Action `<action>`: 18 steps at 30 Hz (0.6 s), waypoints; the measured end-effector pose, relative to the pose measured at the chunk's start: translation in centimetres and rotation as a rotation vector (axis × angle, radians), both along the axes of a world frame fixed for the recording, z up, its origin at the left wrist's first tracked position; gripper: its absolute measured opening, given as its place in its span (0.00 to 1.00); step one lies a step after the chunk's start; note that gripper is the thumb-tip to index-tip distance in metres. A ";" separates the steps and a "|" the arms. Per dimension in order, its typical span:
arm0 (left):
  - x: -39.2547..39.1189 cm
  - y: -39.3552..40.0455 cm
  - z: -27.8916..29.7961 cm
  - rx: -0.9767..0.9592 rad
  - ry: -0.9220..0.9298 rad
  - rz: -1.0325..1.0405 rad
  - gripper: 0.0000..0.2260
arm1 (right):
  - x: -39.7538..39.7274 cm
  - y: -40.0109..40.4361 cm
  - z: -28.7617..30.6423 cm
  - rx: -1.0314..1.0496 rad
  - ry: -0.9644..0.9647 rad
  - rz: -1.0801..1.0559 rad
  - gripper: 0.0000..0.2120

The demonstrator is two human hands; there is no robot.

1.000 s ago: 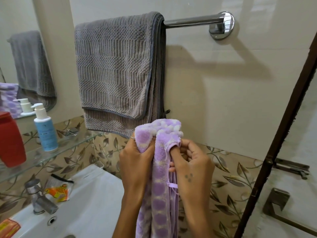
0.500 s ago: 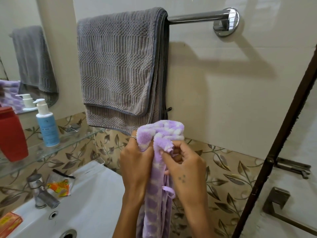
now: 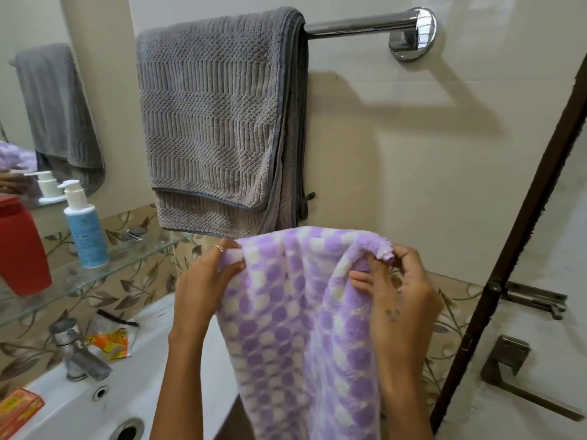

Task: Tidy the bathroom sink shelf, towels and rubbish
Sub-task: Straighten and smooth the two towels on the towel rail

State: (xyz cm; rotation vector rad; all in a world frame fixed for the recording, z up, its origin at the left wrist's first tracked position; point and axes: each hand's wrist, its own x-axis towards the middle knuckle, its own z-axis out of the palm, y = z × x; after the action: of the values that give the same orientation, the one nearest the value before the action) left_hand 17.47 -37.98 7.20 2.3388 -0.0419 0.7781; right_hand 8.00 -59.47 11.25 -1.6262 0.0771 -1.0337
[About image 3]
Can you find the person's left hand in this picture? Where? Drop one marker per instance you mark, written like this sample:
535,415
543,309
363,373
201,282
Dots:
199,293

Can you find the person's right hand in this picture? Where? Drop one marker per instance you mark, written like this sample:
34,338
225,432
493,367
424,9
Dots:
403,316

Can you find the white wash basin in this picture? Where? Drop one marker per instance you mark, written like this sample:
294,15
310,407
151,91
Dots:
137,362

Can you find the purple dotted towel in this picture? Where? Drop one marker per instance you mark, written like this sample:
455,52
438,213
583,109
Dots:
284,339

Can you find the orange clear plastic packet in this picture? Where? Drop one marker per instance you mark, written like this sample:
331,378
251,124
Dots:
110,341

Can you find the blue white pump bottle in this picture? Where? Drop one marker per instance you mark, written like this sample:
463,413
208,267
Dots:
87,233

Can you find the red shampoo bottle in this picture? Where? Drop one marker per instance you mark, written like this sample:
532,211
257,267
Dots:
23,252

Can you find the grey ribbed towel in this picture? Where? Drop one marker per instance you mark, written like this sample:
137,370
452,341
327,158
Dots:
206,109

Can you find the orange soap box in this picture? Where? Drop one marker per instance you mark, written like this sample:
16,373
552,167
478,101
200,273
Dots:
20,407

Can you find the person's left forearm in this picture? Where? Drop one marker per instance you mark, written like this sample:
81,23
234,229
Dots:
179,394

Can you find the chrome basin tap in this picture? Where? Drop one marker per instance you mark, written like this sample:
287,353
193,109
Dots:
87,364

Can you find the metal sink drain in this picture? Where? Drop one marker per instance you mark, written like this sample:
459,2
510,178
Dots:
117,428

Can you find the white door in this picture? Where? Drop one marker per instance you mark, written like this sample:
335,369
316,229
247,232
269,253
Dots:
564,270

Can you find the chrome towel bar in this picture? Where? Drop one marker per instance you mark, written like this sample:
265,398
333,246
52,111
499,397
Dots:
357,25

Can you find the glass wall shelf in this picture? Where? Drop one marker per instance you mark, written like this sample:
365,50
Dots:
128,256

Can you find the chrome shelf bracket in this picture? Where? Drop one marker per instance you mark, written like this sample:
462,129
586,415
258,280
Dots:
135,232

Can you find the rounded wall mirror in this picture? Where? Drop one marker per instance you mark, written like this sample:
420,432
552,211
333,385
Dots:
27,22

